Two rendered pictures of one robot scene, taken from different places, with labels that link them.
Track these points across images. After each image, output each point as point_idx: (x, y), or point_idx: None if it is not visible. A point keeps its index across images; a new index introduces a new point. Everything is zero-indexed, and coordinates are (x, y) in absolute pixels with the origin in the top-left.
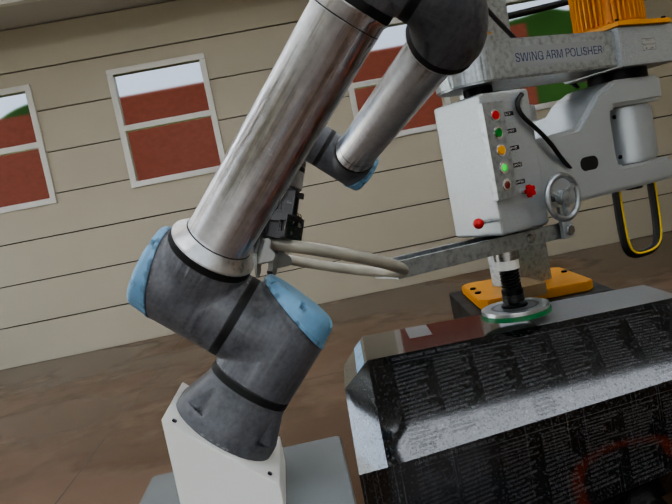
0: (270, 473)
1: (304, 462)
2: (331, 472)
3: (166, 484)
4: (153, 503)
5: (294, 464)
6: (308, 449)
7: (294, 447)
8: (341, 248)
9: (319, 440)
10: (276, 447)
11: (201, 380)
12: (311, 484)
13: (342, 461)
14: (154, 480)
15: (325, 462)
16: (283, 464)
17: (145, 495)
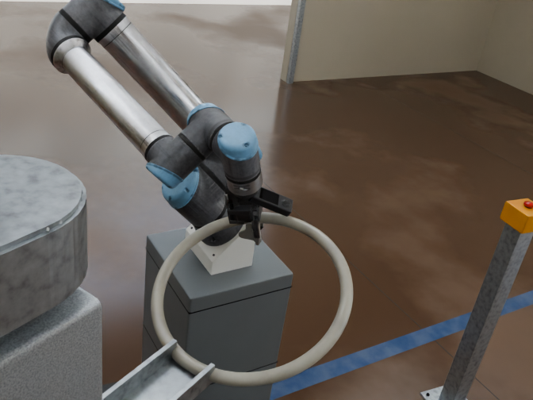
0: (191, 227)
1: (198, 274)
2: (177, 265)
3: (274, 264)
4: (266, 252)
5: (204, 273)
6: (203, 285)
7: (214, 288)
8: (193, 232)
9: (201, 293)
10: (205, 250)
11: (226, 194)
12: (183, 258)
13: (174, 273)
14: (285, 268)
15: (185, 273)
16: (204, 260)
17: (278, 258)
